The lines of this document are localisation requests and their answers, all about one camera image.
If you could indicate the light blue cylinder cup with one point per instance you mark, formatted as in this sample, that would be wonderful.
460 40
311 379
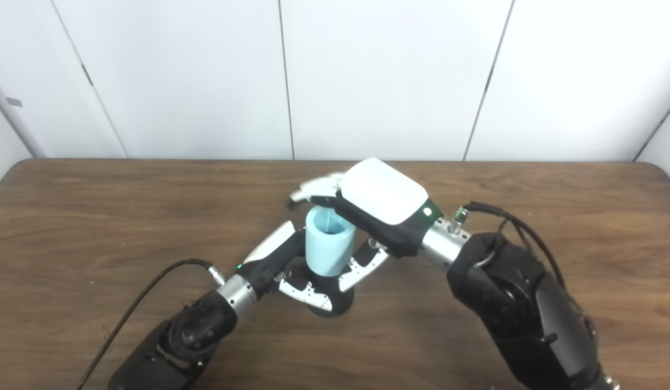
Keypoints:
329 249

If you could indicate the black funnel-shaped nozzle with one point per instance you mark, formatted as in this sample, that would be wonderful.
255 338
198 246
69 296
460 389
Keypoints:
343 300

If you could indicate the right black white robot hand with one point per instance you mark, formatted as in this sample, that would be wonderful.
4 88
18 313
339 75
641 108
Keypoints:
383 203

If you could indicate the small grey wall tag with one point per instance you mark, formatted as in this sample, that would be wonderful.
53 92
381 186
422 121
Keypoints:
14 102

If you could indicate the white corner wall post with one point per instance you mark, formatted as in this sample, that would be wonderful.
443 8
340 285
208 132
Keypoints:
12 124

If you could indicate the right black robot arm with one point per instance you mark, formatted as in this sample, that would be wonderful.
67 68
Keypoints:
519 303

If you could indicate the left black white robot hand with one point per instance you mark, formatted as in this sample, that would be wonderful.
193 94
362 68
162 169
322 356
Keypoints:
272 252

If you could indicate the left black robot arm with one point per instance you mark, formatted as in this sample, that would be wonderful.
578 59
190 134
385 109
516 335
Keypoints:
177 341

